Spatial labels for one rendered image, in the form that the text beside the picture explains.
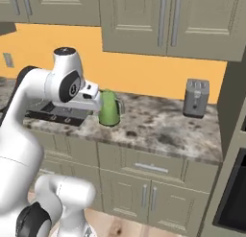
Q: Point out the black built-in oven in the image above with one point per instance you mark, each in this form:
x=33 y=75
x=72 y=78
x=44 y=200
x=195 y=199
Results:
x=233 y=196

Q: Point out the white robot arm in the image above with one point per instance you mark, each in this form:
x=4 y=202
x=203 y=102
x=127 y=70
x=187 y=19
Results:
x=19 y=157

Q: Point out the olive tall cupboard housing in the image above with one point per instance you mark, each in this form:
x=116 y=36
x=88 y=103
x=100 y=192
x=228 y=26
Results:
x=232 y=100

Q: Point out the olive base cupboard door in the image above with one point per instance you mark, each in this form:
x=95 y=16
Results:
x=179 y=208
x=125 y=196

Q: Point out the grey toaster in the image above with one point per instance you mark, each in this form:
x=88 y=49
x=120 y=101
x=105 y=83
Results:
x=196 y=100

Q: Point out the grey extractor hood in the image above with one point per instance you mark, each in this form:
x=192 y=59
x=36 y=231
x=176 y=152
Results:
x=6 y=28

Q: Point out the grey wall socket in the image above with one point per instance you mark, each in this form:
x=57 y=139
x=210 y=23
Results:
x=8 y=60

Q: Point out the olive wall cupboard door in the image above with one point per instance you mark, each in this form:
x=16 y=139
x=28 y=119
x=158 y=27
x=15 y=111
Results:
x=8 y=5
x=134 y=23
x=211 y=26
x=64 y=7

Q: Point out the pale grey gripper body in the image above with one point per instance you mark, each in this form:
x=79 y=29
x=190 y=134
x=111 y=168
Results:
x=96 y=103

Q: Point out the olive drawer front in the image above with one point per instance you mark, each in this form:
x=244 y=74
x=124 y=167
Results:
x=153 y=157

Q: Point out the black hob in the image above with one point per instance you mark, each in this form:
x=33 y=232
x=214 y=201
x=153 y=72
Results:
x=72 y=117

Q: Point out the green kettle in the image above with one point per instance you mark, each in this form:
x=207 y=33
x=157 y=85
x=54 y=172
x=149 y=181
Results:
x=108 y=111

